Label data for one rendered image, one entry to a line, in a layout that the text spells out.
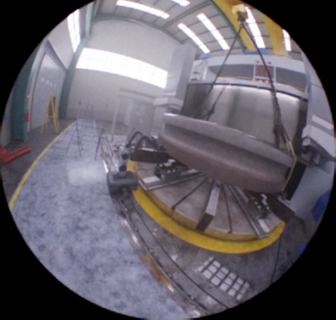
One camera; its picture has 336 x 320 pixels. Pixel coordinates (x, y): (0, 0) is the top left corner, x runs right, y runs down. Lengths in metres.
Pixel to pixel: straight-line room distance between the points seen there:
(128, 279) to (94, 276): 0.40
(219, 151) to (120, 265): 2.32
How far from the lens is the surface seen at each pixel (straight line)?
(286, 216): 3.47
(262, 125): 4.94
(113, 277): 1.65
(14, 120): 7.40
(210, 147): 2.16
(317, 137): 3.22
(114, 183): 2.35
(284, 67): 7.72
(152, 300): 1.64
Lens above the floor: 1.63
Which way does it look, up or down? 16 degrees down
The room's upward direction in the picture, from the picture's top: 14 degrees clockwise
